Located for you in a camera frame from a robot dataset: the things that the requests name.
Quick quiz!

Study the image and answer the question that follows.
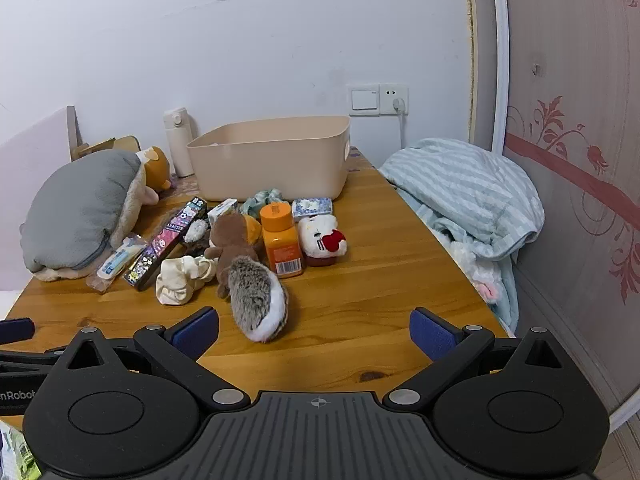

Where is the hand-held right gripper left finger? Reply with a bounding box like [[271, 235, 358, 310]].
[[57, 306, 252, 415]]

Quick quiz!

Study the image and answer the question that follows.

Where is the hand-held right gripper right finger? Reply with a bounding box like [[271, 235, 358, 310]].
[[382, 306, 572, 415]]

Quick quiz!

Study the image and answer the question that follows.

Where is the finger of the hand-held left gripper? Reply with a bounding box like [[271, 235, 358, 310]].
[[0, 346, 68, 377], [0, 316, 37, 345]]

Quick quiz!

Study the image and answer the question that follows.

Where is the brown squirrel plush toy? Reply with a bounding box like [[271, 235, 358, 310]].
[[204, 211, 291, 345]]

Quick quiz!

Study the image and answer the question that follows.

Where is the beige plastic container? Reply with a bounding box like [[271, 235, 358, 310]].
[[186, 115, 352, 203]]

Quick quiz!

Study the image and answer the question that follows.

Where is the cream cloth pouch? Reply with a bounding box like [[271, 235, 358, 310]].
[[156, 255, 219, 307]]

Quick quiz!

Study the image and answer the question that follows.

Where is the green white packet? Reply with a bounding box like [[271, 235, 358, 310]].
[[0, 420, 42, 480]]

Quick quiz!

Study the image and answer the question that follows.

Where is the white pink fluffy blanket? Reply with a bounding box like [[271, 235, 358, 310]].
[[442, 237, 502, 306]]

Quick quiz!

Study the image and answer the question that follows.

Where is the long black printed box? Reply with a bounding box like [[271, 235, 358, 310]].
[[122, 197, 209, 292]]

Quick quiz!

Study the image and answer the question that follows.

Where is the brown furry scrunchie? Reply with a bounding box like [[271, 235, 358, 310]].
[[182, 217, 212, 256]]

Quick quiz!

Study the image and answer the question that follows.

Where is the toothpaste in clear bag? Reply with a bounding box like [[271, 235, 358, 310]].
[[86, 234, 146, 295]]

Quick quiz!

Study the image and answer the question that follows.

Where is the orange bottle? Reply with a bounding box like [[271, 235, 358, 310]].
[[259, 202, 306, 280]]

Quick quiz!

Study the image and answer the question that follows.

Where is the tall blue white tissue packet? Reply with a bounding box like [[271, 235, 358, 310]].
[[207, 198, 240, 226]]

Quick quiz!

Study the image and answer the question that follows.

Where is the grey turtle plush pillow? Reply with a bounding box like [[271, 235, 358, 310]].
[[20, 150, 161, 282]]

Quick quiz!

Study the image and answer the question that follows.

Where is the green checked scrunchie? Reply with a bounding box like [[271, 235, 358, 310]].
[[240, 188, 292, 221]]

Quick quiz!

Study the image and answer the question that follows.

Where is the white cat plush red bow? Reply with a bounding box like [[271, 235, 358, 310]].
[[297, 212, 348, 267]]

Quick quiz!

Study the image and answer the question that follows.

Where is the striped light blue blanket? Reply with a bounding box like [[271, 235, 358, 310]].
[[377, 137, 546, 335]]

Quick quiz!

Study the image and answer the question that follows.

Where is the orange bear plush toy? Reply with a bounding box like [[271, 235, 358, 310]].
[[136, 146, 174, 194]]

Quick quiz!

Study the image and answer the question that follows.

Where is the white thermos bottle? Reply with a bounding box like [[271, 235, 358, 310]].
[[163, 107, 197, 178]]

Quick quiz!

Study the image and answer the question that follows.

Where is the pink board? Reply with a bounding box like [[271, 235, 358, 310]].
[[0, 106, 84, 174]]

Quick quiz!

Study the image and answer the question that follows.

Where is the brown cardboard box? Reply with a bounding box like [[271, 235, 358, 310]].
[[70, 135, 141, 161]]

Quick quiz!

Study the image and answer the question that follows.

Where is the floral patterned wardrobe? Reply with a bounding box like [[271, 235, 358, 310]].
[[467, 0, 640, 427]]

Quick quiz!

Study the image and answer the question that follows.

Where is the white plug with cable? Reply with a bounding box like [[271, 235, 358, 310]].
[[391, 97, 408, 151]]

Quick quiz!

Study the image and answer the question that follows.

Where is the white wall switch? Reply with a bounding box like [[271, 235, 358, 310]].
[[348, 85, 381, 117]]

